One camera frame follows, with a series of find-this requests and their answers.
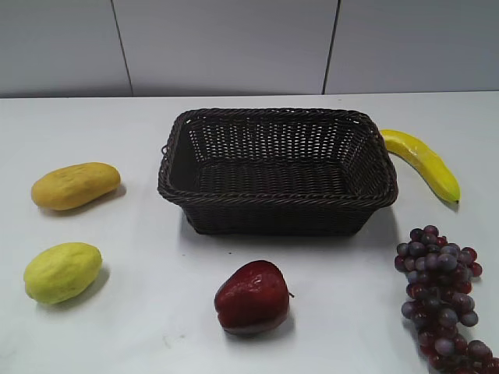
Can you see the yellow-green lemon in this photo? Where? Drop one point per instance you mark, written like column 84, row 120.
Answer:
column 62, row 272

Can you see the purple grape bunch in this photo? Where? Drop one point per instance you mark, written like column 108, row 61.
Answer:
column 439, row 278

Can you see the yellow banana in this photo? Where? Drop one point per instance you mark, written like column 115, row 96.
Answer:
column 426, row 162

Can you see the black wicker basket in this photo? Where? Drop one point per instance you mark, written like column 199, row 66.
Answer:
column 276, row 171

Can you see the red apple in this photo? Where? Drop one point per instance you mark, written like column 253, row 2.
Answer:
column 255, row 299

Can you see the orange-yellow mango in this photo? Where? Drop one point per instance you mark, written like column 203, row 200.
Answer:
column 74, row 186

